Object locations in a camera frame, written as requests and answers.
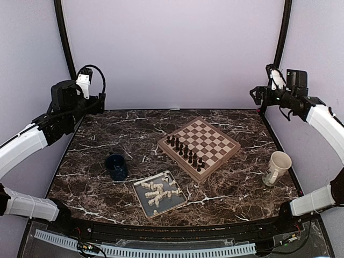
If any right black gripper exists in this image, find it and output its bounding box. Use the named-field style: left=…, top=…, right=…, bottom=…
left=250, top=85, right=296, bottom=109

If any wooden chess board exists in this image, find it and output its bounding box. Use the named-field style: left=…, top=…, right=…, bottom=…
left=157, top=117, right=241, bottom=183

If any metal tray wooden rim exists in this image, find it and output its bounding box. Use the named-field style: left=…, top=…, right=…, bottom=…
left=132, top=169, right=188, bottom=219

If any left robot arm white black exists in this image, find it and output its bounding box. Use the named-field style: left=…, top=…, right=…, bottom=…
left=1, top=80, right=106, bottom=234

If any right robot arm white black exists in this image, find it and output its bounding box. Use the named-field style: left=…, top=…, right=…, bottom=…
left=249, top=86, right=343, bottom=233

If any black chess pieces row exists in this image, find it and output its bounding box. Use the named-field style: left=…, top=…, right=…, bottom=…
left=164, top=135, right=206, bottom=173

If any white chess pieces pile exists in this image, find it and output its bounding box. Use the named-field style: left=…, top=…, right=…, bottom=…
left=140, top=173, right=182, bottom=216

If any dark blue mug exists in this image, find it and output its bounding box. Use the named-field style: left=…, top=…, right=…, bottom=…
left=104, top=154, right=128, bottom=181

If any cream white mug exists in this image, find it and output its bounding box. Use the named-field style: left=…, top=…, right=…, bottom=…
left=262, top=151, right=292, bottom=187

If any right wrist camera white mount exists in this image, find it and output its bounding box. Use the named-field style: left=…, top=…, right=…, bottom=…
left=266, top=64, right=286, bottom=90

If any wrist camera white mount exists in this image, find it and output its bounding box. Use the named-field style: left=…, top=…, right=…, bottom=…
left=76, top=67, right=93, bottom=99
left=266, top=64, right=286, bottom=90

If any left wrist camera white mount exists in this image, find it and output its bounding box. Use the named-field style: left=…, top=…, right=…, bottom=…
left=76, top=67, right=93, bottom=99

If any right black frame post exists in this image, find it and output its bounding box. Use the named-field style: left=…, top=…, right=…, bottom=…
left=273, top=0, right=292, bottom=68

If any black frame post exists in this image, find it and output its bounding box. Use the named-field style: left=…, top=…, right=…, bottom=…
left=53, top=0, right=77, bottom=80
left=273, top=0, right=292, bottom=68

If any left black frame post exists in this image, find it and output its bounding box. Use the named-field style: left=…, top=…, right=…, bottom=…
left=53, top=0, right=77, bottom=80

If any black front rail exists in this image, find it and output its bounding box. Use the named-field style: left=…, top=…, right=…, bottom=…
left=64, top=218, right=282, bottom=241

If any white slotted cable duct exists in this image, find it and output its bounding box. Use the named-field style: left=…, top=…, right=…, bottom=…
left=34, top=230, right=256, bottom=257

